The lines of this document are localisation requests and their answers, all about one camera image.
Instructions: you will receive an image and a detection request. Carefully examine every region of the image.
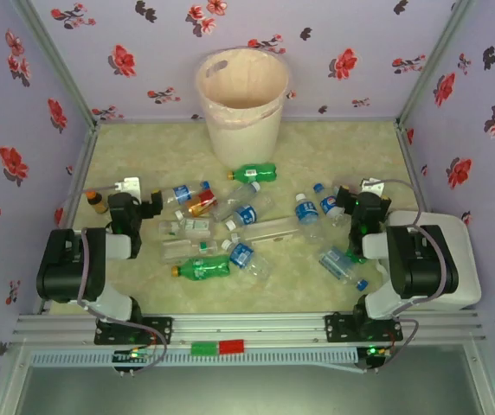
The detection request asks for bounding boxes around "red block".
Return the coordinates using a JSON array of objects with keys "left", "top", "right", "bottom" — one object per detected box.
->
[{"left": 219, "top": 340, "right": 247, "bottom": 355}]

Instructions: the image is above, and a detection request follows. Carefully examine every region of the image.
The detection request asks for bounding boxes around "red label bottle orange drink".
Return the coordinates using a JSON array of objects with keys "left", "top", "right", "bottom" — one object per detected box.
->
[{"left": 186, "top": 188, "right": 219, "bottom": 217}]

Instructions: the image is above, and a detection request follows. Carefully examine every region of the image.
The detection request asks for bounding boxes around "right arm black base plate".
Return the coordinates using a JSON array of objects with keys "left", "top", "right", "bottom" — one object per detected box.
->
[{"left": 324, "top": 311, "right": 404, "bottom": 345}]

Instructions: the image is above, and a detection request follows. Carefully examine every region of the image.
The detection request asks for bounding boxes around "translucent pink bin liner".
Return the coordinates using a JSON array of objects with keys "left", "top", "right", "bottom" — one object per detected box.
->
[{"left": 194, "top": 46, "right": 291, "bottom": 131}]

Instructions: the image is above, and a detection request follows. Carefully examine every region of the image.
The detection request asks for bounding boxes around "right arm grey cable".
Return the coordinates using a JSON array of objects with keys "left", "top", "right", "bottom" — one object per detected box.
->
[{"left": 376, "top": 178, "right": 450, "bottom": 375}]

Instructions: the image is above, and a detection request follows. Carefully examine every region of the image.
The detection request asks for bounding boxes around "aluminium mounting rail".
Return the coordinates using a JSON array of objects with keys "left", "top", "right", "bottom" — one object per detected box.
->
[{"left": 13, "top": 311, "right": 487, "bottom": 348}]

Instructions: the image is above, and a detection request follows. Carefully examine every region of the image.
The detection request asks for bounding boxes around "green plastic bottle yellow cap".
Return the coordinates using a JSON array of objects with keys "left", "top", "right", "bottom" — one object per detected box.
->
[
  {"left": 225, "top": 162, "right": 279, "bottom": 183},
  {"left": 170, "top": 254, "right": 232, "bottom": 282}
]

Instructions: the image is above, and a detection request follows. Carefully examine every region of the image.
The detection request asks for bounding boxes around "left arm grey cable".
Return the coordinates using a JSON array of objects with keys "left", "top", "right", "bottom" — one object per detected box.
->
[{"left": 59, "top": 183, "right": 169, "bottom": 375}]

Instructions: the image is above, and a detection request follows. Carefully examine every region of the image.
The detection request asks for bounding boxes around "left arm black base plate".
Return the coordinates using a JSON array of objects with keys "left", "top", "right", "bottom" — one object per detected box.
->
[{"left": 94, "top": 316, "right": 174, "bottom": 346}]

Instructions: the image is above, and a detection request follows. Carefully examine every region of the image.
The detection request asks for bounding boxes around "grey metal panel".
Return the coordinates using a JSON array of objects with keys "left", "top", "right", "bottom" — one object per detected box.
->
[{"left": 13, "top": 345, "right": 486, "bottom": 415}]

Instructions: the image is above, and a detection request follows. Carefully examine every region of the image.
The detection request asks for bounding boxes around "blue label bottle white cap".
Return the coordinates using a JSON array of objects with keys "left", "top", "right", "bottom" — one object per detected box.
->
[
  {"left": 224, "top": 194, "right": 277, "bottom": 230},
  {"left": 294, "top": 193, "right": 323, "bottom": 241},
  {"left": 221, "top": 239, "right": 271, "bottom": 281}
]

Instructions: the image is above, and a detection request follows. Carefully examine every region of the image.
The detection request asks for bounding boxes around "clear plastic bottle white cap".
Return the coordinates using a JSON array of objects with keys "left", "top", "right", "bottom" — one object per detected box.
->
[{"left": 211, "top": 181, "right": 262, "bottom": 222}]

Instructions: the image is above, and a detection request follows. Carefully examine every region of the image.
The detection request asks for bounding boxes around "white plastic medicine case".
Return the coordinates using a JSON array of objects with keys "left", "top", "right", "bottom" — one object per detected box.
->
[{"left": 379, "top": 210, "right": 483, "bottom": 312}]

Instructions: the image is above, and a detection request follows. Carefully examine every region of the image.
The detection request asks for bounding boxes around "small brown bottle orange cap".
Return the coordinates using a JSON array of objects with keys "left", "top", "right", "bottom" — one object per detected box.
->
[{"left": 85, "top": 189, "right": 110, "bottom": 216}]

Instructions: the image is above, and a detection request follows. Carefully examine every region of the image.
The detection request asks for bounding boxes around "aluminium table side rail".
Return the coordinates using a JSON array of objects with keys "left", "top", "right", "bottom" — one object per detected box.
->
[
  {"left": 396, "top": 123, "right": 433, "bottom": 215},
  {"left": 35, "top": 123, "right": 101, "bottom": 315}
]

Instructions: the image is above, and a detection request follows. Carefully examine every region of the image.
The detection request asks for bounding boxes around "clear rectangular bottle green mark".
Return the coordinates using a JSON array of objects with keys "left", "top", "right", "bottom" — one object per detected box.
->
[
  {"left": 160, "top": 239, "right": 219, "bottom": 265},
  {"left": 158, "top": 217, "right": 213, "bottom": 239}
]

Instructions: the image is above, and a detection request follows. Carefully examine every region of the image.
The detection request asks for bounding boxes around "long clear rectangular plastic bottle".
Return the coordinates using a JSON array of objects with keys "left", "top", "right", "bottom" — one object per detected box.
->
[{"left": 229, "top": 215, "right": 299, "bottom": 248}]

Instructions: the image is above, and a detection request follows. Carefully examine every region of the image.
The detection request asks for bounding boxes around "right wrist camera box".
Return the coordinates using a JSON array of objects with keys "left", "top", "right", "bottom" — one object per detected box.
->
[{"left": 359, "top": 176, "right": 386, "bottom": 195}]

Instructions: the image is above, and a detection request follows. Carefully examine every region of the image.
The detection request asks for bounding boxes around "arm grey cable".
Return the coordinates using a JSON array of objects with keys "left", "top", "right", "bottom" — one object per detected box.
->
[
  {"left": 376, "top": 178, "right": 450, "bottom": 375},
  {"left": 59, "top": 183, "right": 169, "bottom": 375}
]

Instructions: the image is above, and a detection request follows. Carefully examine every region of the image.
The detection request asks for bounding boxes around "white slotted cable duct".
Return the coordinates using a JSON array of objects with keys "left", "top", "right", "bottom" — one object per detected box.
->
[{"left": 29, "top": 348, "right": 359, "bottom": 367}]

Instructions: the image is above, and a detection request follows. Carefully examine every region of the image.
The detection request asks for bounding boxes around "aluminium frame post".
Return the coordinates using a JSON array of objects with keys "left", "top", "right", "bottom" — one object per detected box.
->
[
  {"left": 395, "top": 0, "right": 478, "bottom": 131},
  {"left": 11, "top": 0, "right": 100, "bottom": 129}
]

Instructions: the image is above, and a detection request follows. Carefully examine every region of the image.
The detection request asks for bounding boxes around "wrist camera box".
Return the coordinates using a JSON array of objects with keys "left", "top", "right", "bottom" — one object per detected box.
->
[
  {"left": 359, "top": 176, "right": 386, "bottom": 195},
  {"left": 115, "top": 176, "right": 141, "bottom": 195}
]

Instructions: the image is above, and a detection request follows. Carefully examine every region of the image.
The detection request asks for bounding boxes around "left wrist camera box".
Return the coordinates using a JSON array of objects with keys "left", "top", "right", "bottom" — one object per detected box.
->
[{"left": 115, "top": 176, "right": 141, "bottom": 195}]

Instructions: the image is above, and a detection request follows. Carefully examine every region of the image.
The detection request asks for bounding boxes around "cream plastic waste bin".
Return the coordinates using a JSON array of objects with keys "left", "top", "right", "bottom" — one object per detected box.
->
[{"left": 194, "top": 46, "right": 291, "bottom": 168}]

